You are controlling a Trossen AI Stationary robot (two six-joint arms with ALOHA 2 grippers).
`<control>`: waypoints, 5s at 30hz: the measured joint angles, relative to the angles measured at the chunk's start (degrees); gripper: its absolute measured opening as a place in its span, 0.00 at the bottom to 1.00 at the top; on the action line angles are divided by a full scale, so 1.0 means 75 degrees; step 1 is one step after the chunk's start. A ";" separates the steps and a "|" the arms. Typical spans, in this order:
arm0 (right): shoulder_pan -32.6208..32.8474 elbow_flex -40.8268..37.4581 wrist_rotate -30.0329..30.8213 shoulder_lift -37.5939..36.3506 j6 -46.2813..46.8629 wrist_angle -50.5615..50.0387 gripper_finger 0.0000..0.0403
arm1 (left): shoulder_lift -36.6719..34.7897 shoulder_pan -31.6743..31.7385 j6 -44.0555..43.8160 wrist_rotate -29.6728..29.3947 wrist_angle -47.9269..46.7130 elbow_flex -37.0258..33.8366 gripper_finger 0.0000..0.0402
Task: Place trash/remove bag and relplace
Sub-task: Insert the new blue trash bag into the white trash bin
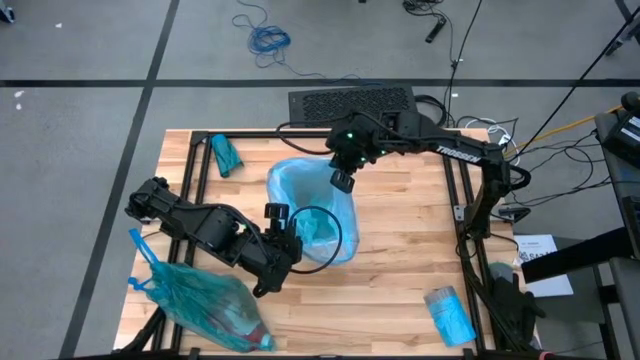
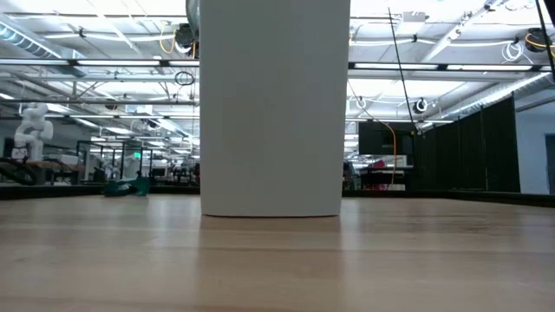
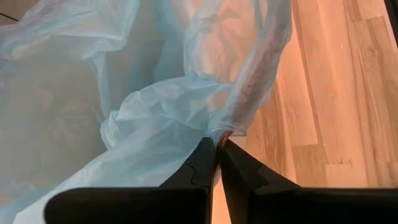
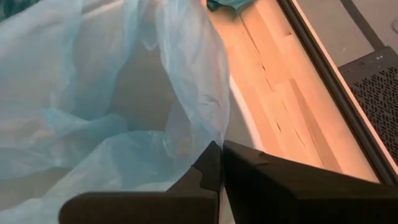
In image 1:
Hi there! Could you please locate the black perforated computer case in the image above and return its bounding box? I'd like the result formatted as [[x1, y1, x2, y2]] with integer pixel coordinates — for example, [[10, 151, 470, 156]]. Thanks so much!
[[288, 84, 419, 129]]

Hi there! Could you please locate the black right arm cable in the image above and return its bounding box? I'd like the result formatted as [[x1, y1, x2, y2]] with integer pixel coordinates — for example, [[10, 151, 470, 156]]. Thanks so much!
[[274, 115, 351, 156]]

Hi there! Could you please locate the blue cable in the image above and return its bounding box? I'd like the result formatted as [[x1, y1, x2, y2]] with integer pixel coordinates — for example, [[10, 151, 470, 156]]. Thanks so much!
[[231, 0, 381, 86]]

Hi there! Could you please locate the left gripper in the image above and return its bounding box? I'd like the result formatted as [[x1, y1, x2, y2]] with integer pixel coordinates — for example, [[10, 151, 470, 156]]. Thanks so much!
[[233, 202, 304, 299]]

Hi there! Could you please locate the light blue trash bag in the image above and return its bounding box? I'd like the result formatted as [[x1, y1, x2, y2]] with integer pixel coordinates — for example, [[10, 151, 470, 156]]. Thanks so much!
[[266, 157, 360, 266]]

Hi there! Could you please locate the yellow extension cable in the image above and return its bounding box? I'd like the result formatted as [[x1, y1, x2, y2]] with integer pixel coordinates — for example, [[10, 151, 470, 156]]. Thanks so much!
[[513, 103, 624, 151]]

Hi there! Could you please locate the white paper sheet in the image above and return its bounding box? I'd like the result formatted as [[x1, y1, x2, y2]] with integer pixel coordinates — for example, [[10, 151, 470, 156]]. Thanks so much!
[[512, 233, 575, 299]]

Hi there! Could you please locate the black cable with plug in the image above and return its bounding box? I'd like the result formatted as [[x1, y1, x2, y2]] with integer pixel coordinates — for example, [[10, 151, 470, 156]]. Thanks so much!
[[402, 0, 450, 45]]

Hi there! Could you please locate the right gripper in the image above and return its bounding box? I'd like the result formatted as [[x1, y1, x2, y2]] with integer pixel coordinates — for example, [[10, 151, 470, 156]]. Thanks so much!
[[325, 115, 389, 195]]

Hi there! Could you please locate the red Core Power bottle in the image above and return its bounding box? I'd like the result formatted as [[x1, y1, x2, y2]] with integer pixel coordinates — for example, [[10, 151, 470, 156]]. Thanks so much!
[[214, 309, 275, 352]]

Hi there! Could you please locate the slanted black pole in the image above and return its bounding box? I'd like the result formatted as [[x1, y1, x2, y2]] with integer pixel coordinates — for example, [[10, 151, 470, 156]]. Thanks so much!
[[518, 9, 640, 154]]

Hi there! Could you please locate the black glove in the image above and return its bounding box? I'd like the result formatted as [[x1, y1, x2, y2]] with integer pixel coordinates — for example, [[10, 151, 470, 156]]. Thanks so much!
[[487, 262, 547, 352]]

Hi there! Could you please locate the dark teal bag roll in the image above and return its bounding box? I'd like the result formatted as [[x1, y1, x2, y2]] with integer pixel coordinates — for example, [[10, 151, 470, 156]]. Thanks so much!
[[209, 133, 245, 179]]

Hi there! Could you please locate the white power strip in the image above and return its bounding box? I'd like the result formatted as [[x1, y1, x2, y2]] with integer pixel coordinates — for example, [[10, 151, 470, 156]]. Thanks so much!
[[492, 124, 514, 152]]

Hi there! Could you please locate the blue bag pack clear wrap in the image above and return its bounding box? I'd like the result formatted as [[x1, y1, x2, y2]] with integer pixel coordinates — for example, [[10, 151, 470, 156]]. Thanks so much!
[[423, 285, 478, 348]]

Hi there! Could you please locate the black table frame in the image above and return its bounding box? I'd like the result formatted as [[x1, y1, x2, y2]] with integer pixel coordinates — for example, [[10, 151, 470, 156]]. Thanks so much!
[[119, 129, 506, 360]]

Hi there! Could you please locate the black side desk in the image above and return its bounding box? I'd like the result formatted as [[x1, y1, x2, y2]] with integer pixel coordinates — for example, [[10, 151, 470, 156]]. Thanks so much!
[[519, 89, 640, 360]]

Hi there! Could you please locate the teal plastic trash bag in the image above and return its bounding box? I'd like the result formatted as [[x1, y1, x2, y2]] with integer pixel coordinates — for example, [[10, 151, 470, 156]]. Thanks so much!
[[127, 228, 277, 354]]

